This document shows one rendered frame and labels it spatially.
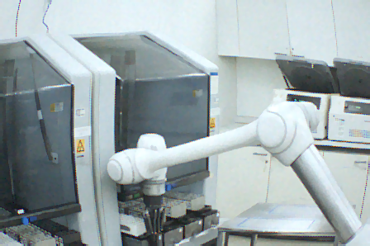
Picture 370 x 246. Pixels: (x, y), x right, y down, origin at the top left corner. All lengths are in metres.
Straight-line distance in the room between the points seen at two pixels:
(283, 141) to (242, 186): 2.97
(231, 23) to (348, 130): 1.53
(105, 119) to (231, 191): 2.68
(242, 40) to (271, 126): 3.21
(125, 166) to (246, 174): 2.70
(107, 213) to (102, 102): 0.40
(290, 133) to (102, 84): 0.72
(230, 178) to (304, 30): 1.42
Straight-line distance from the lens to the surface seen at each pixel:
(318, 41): 4.37
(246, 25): 4.65
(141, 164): 1.79
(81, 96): 1.81
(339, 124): 4.04
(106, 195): 1.96
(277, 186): 4.30
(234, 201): 4.50
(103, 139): 1.92
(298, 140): 1.51
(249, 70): 5.02
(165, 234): 2.15
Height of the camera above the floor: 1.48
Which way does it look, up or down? 7 degrees down
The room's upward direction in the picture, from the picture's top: 1 degrees clockwise
